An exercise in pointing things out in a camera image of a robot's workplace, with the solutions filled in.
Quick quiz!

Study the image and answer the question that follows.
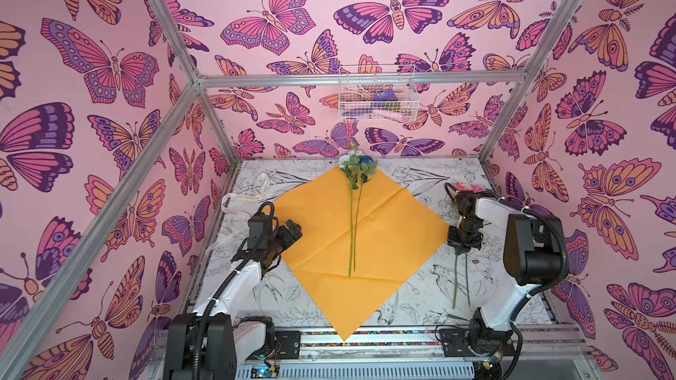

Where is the orange wrapping paper sheet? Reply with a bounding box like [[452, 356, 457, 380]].
[[275, 168, 449, 340]]

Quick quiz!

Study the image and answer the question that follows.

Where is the white fake flower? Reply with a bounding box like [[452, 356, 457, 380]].
[[339, 142, 363, 277]]

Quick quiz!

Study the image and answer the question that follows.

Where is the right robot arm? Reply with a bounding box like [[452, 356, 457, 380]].
[[445, 183, 569, 355]]

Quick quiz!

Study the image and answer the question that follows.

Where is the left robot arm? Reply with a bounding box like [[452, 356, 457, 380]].
[[162, 213, 303, 379]]

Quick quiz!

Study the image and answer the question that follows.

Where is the white ribbon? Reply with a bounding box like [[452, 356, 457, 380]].
[[205, 172, 271, 253]]

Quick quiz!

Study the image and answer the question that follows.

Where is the green circuit board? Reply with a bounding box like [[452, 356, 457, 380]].
[[250, 364, 279, 379]]

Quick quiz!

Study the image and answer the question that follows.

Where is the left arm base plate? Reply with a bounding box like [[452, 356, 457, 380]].
[[234, 325, 301, 363]]

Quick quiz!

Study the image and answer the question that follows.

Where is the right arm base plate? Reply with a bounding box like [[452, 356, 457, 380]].
[[435, 327, 515, 359]]

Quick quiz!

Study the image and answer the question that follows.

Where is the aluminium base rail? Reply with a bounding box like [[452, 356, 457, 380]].
[[234, 325, 603, 379]]

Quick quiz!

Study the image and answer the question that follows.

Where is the white wire basket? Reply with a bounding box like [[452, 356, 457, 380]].
[[336, 63, 420, 124]]

